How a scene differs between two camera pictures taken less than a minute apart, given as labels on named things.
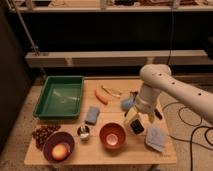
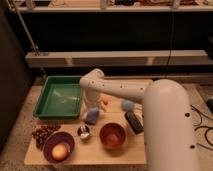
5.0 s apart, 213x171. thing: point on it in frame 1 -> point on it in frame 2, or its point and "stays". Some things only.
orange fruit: [59, 152] stays
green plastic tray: [61, 97] stays
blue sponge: [92, 115] stays
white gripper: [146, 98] -> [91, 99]
